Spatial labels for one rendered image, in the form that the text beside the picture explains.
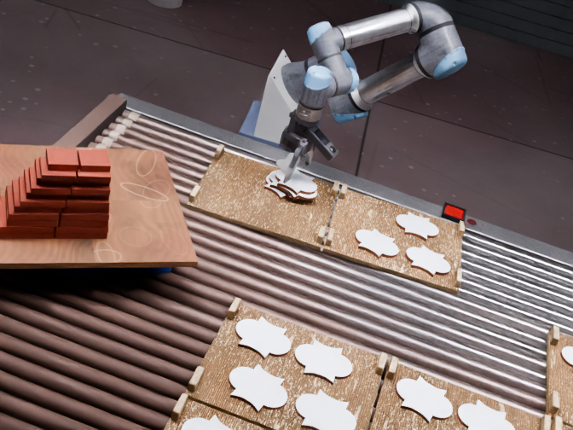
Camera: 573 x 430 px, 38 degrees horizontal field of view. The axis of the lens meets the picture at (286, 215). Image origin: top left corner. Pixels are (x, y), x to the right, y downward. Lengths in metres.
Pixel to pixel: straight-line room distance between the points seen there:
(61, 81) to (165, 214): 2.80
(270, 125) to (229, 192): 0.49
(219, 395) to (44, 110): 2.96
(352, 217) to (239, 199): 0.36
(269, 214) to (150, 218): 0.44
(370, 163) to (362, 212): 2.21
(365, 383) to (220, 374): 0.35
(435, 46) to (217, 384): 1.29
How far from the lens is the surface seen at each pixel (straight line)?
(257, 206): 2.52
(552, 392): 2.26
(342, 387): 2.03
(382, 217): 2.64
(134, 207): 2.23
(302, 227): 2.48
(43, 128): 4.50
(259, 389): 1.95
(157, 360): 1.99
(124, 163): 2.39
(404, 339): 2.25
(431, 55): 2.69
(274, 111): 2.93
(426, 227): 2.65
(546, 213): 5.02
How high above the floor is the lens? 2.35
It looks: 34 degrees down
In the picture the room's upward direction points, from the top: 16 degrees clockwise
